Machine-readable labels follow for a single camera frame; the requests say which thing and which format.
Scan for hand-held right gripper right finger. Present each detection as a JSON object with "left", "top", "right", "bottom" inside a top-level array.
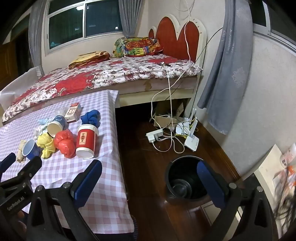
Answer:
[{"left": 196, "top": 160, "right": 277, "bottom": 241}]

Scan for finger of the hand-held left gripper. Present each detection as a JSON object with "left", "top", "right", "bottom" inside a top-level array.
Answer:
[
  {"left": 0, "top": 152, "right": 17, "bottom": 173},
  {"left": 0, "top": 156, "right": 43, "bottom": 193}
]

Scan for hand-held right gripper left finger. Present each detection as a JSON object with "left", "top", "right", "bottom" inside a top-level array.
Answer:
[{"left": 27, "top": 159, "right": 103, "bottom": 241}]

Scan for blue paper cup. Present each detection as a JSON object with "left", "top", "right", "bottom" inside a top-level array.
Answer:
[
  {"left": 22, "top": 139, "right": 42, "bottom": 161},
  {"left": 47, "top": 115, "right": 68, "bottom": 138}
]

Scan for black trash bin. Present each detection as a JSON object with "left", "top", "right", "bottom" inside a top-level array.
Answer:
[{"left": 165, "top": 156, "right": 214, "bottom": 200}]

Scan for red paper cup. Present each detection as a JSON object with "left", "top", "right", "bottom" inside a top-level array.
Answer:
[{"left": 75, "top": 124, "right": 99, "bottom": 159}]

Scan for light blue wrapper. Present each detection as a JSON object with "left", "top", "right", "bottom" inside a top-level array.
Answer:
[{"left": 34, "top": 118, "right": 55, "bottom": 139}]

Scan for clear plastic wrapper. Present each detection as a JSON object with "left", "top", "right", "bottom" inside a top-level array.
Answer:
[{"left": 54, "top": 107, "right": 70, "bottom": 117}]

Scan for blue cloth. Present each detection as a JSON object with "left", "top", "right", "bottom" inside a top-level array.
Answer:
[{"left": 80, "top": 109, "right": 101, "bottom": 128}]

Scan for small red white carton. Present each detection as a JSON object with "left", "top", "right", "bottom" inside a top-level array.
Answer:
[{"left": 64, "top": 103, "right": 82, "bottom": 122}]

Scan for person's left hand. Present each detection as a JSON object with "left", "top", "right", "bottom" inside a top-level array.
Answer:
[{"left": 16, "top": 210, "right": 28, "bottom": 233}]

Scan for pink checked tablecloth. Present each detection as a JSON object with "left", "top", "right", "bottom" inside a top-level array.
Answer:
[{"left": 0, "top": 89, "right": 135, "bottom": 234}]

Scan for beige paper box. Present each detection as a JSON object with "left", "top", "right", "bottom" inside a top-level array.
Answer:
[{"left": 201, "top": 201, "right": 243, "bottom": 230}]

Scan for flat white modem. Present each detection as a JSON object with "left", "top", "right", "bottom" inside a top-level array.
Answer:
[{"left": 184, "top": 136, "right": 200, "bottom": 152}]

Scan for white router with antennas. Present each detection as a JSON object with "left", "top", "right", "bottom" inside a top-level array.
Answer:
[{"left": 176, "top": 108, "right": 198, "bottom": 137}]

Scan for white power strip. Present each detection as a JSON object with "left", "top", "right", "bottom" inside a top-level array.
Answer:
[{"left": 146, "top": 129, "right": 164, "bottom": 143}]

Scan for dark blurred strands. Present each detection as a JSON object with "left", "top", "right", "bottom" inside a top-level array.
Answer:
[{"left": 274, "top": 167, "right": 296, "bottom": 241}]

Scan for open cardboard box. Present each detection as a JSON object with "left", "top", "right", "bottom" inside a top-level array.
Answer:
[{"left": 154, "top": 102, "right": 185, "bottom": 128}]

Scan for bed with floral cover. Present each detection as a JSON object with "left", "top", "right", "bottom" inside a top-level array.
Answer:
[{"left": 2, "top": 55, "right": 204, "bottom": 126}]

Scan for brown wooden door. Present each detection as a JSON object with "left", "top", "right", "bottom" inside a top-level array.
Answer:
[{"left": 0, "top": 42, "right": 16, "bottom": 91}]

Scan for tied grey curtain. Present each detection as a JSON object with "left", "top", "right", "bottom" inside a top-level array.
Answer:
[{"left": 197, "top": 0, "right": 253, "bottom": 135}]

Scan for yellow folded blanket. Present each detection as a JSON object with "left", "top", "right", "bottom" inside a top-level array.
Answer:
[{"left": 68, "top": 50, "right": 111, "bottom": 69}]

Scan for colourful printed pillow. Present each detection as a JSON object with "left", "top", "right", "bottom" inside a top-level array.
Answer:
[{"left": 113, "top": 36, "right": 164, "bottom": 58}]

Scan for red heart-shaped headboard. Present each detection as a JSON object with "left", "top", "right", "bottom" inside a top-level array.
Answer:
[{"left": 148, "top": 14, "right": 208, "bottom": 70}]

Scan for white framed window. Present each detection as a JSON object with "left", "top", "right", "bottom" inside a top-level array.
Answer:
[
  {"left": 250, "top": 0, "right": 296, "bottom": 54},
  {"left": 43, "top": 0, "right": 130, "bottom": 55}
]

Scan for yellow network cable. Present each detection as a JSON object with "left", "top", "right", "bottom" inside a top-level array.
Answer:
[{"left": 178, "top": 119, "right": 198, "bottom": 139}]

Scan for white charging cable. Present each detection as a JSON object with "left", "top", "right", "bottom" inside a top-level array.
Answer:
[{"left": 162, "top": 61, "right": 185, "bottom": 154}]

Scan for cream bed frame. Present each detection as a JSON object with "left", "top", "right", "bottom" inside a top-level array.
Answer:
[{"left": 116, "top": 70, "right": 201, "bottom": 109}]

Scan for thin black cable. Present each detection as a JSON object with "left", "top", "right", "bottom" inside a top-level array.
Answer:
[{"left": 164, "top": 27, "right": 223, "bottom": 102}]

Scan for long white cable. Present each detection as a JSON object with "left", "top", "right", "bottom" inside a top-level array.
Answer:
[{"left": 150, "top": 0, "right": 197, "bottom": 130}]

